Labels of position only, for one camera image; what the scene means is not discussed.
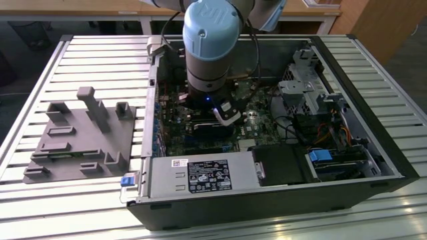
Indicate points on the black open PC case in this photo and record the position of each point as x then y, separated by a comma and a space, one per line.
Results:
234, 212

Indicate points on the metal drive cage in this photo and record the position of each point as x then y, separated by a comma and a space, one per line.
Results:
301, 100

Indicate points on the silver chipset heatsink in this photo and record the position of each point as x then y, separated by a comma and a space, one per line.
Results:
247, 145

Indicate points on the white barcode label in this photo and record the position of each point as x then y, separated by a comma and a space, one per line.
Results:
181, 162

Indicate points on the grey power supply unit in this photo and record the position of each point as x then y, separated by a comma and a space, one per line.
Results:
167, 175

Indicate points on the black graphics card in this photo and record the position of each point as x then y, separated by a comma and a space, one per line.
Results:
207, 131

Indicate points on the wooden desk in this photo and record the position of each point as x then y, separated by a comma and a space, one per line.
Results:
101, 6

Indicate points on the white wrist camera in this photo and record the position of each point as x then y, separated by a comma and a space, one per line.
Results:
229, 116

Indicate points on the black plastic duct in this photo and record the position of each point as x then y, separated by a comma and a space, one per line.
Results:
281, 165

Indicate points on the blue case latch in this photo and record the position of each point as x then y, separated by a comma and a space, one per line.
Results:
127, 181

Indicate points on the blue disk carrier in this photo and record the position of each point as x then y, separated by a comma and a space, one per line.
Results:
321, 156

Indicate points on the black waste bin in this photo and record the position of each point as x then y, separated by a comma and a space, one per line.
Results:
30, 35

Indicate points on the white tray on desk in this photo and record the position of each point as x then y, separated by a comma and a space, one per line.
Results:
321, 3

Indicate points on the black printed label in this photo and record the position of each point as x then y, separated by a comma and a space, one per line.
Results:
209, 177

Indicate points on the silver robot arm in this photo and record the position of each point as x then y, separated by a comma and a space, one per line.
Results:
210, 32

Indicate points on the grey parts rack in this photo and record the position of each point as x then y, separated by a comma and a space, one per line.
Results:
83, 140

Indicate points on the green motherboard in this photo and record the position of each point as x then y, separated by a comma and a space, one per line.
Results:
263, 125

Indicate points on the wooden cabinet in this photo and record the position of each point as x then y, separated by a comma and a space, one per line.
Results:
384, 25

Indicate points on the black hard disk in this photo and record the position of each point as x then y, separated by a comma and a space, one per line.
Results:
337, 170

